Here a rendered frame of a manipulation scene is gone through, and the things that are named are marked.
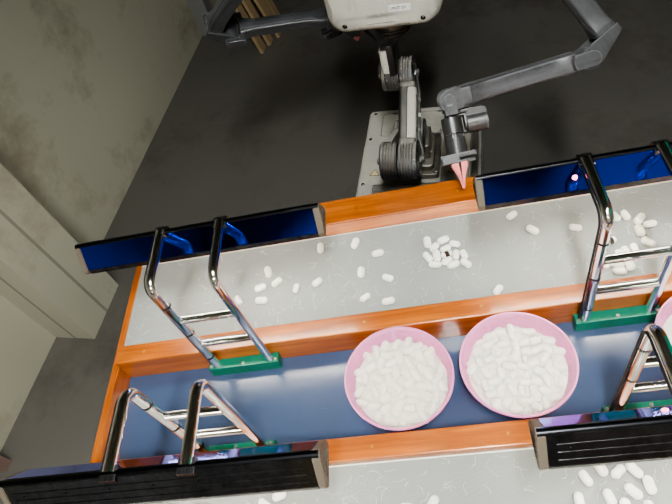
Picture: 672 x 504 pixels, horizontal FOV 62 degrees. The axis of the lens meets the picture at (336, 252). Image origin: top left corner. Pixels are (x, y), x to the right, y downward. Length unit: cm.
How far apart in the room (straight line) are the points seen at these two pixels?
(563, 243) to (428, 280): 37
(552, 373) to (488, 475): 28
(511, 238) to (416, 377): 48
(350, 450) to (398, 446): 11
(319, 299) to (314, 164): 155
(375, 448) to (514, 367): 38
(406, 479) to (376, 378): 25
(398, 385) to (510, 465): 31
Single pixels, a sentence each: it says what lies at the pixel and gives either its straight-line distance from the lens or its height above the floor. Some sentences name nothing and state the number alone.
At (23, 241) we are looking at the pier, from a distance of 257.
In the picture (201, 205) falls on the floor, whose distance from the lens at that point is 311.
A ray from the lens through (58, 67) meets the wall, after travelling 317.
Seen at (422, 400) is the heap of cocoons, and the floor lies 74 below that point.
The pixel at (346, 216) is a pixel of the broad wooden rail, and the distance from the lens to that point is 171.
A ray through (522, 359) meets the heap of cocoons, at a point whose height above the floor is 73.
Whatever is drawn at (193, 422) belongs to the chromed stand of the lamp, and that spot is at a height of 112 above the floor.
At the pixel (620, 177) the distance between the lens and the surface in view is 134.
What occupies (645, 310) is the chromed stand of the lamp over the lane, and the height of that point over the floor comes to 72.
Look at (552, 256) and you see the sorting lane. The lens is 160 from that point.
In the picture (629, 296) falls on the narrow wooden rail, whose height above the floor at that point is 76.
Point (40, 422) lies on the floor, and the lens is 284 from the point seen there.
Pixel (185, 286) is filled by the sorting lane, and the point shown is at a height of 74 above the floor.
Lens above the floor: 204
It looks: 51 degrees down
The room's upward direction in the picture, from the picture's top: 21 degrees counter-clockwise
